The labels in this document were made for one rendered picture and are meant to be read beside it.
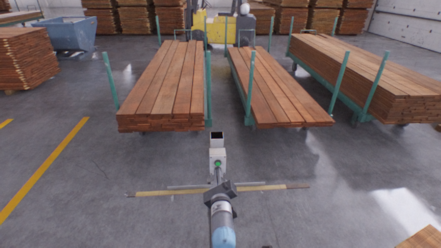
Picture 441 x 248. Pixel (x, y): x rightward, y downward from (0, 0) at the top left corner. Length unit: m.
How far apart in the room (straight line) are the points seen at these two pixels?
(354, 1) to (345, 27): 1.05
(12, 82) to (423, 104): 6.71
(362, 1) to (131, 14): 9.55
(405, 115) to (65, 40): 7.52
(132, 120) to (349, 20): 10.43
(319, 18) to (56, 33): 9.45
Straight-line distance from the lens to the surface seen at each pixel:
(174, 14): 9.78
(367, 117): 3.54
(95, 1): 10.52
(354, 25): 11.95
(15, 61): 5.55
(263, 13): 10.07
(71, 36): 7.37
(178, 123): 2.53
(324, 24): 11.03
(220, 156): 0.97
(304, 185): 1.27
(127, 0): 10.12
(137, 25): 10.12
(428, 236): 1.48
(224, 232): 0.80
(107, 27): 10.64
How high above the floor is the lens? 1.90
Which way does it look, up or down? 30 degrees down
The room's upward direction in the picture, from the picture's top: 1 degrees clockwise
